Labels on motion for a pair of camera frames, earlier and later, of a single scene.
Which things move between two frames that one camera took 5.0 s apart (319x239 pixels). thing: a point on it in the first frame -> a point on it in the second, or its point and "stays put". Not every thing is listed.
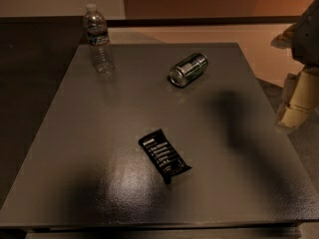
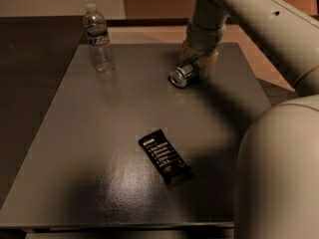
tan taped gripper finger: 285,39 -> 200,40
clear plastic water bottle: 96,30 stays put
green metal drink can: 188,70 stays put
